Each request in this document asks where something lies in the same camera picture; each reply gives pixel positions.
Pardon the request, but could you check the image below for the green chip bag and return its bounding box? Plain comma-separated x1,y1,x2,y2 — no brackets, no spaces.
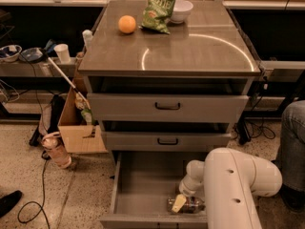
141,0,175,34

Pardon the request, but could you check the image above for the white bowl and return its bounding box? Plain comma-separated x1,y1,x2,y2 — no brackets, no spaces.
170,0,193,24

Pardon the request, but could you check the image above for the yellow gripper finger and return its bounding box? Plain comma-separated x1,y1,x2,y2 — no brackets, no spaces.
172,194,187,213

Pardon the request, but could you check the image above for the clear plastic water bottle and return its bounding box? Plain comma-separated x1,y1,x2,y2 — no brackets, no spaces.
167,197,205,214

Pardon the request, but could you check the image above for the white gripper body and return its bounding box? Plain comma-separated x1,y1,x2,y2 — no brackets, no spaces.
179,175,203,197

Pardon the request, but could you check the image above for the bowl on left shelf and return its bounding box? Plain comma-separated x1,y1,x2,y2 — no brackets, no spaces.
0,45,22,63

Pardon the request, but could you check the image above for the white bottle beside cabinet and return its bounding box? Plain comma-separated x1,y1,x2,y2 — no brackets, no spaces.
82,30,93,48

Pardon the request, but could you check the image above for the middle grey drawer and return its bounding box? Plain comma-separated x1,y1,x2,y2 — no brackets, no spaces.
102,120,231,152

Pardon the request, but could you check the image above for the white paper cup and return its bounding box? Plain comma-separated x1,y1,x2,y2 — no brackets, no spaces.
54,44,71,63

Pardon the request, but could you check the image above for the top grey drawer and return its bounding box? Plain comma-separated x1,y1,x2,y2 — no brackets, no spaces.
88,94,248,123

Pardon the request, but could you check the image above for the left low shelf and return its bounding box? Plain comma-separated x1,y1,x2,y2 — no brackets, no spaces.
0,57,76,77

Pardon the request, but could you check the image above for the grey drawer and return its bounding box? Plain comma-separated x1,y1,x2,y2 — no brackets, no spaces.
88,94,248,123
102,120,231,152

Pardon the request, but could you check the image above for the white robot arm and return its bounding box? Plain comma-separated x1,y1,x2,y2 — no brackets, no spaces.
172,148,282,229

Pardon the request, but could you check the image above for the white stick tool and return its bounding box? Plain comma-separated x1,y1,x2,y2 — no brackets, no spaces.
39,49,91,109

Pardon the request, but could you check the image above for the person leg in jeans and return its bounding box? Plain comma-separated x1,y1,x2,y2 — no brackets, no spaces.
274,100,305,213

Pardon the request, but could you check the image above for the grey drawer cabinet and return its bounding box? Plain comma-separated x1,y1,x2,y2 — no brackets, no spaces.
77,0,262,229

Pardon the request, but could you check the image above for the black floor cable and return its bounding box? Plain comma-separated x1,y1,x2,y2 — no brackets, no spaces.
17,158,51,229

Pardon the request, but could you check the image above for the black cables right floor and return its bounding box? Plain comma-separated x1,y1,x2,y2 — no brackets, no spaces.
234,114,276,145

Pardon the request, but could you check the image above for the cardboard box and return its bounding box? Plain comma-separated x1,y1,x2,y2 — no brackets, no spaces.
57,76,109,155

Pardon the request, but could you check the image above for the black shoe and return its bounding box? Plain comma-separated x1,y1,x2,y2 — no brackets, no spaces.
0,190,22,218

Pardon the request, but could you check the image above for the orange fruit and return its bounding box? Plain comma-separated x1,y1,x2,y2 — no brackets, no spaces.
118,15,136,34

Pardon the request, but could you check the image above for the dark round dish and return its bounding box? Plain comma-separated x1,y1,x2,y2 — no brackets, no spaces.
19,48,44,63

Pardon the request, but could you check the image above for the open bottom drawer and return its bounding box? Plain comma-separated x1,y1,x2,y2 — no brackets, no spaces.
101,152,208,229

